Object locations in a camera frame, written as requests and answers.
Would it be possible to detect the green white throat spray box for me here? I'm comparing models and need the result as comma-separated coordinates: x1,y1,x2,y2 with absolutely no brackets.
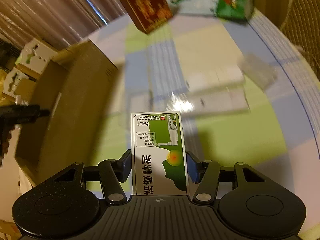
131,111,189,196

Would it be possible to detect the white wooden chair left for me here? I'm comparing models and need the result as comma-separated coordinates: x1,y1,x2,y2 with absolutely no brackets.
2,68,29,102

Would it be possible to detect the white wooden chair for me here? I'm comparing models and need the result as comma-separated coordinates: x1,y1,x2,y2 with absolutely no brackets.
2,68,29,102
15,38,57,80

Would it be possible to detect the white wooden chair right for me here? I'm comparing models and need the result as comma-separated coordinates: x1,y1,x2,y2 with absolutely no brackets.
15,38,57,80

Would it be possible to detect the open brown cardboard box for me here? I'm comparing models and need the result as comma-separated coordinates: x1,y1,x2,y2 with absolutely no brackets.
15,40,119,186

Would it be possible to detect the white tube in wrapper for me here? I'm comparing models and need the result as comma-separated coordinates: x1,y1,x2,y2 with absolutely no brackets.
167,88,249,116

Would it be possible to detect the checkered pastel tablecloth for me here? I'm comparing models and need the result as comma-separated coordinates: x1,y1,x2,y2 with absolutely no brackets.
89,12,319,234

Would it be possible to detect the mauve window curtain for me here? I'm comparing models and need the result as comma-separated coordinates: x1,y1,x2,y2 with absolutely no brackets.
1,0,126,50

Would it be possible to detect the clear plastic small box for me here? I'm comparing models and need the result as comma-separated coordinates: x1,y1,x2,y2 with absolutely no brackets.
238,54,277,90

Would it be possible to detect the green white snack bag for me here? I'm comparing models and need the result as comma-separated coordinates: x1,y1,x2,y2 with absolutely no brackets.
167,0,255,22

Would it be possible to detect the dark red gift box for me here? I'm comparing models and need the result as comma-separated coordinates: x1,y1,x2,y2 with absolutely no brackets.
120,0,173,34

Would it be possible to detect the quilted tan chair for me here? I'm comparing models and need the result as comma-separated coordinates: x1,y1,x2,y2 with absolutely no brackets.
280,0,319,77

